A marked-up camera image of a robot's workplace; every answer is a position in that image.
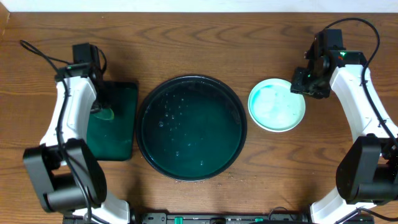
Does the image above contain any green scrubbing sponge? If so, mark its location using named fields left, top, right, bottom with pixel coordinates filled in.
left=93, top=108, right=114, bottom=121

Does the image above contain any pale green plate top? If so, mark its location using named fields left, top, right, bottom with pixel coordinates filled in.
left=248, top=78, right=306, bottom=133

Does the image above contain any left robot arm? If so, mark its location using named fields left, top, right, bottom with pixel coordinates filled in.
left=23, top=63, right=131, bottom=223

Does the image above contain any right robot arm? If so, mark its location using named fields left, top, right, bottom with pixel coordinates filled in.
left=290, top=50, right=397, bottom=223

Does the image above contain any rectangular dark green tray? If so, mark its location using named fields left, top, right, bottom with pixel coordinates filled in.
left=86, top=81, right=138, bottom=161

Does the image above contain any round dark green tray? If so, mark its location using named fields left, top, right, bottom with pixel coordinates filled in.
left=136, top=74, right=248, bottom=182

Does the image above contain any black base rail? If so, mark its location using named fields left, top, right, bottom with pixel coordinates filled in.
left=140, top=213, right=311, bottom=224

